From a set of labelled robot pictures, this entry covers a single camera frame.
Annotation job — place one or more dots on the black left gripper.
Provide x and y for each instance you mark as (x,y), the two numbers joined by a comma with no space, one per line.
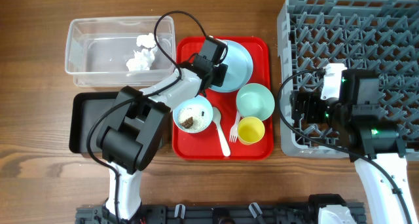
(219,79)

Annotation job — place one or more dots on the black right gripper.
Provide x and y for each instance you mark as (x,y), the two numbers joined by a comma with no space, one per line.
(312,99)

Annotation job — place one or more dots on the light blue plate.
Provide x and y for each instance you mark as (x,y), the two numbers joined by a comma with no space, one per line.
(240,68)

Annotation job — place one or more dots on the white plastic spoon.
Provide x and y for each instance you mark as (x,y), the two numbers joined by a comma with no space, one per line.
(223,142)

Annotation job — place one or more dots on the mint green bowl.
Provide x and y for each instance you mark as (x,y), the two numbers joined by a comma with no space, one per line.
(255,100)

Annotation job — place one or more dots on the yellow plastic cup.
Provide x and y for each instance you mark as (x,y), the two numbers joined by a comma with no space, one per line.
(250,130)

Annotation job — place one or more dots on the white plastic fork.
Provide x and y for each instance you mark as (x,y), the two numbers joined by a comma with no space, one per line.
(234,129)

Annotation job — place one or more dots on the white napkin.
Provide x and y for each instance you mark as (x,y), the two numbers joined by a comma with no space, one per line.
(142,61)
(146,40)

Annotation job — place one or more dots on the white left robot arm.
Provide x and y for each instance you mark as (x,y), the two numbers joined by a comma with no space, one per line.
(124,199)

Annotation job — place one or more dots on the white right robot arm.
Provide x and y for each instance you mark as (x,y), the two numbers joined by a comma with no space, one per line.
(374,145)

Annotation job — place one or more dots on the grey dishwasher rack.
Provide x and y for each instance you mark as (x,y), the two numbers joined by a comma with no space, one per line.
(377,35)

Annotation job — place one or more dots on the black waste tray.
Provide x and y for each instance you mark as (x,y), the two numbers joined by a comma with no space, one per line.
(82,119)

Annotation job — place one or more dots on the blue bowl with rice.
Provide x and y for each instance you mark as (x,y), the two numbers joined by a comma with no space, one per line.
(194,115)

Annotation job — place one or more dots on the clear plastic bin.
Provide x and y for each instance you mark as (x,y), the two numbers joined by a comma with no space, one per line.
(97,50)

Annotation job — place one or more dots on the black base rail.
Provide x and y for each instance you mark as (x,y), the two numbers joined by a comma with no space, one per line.
(286,212)

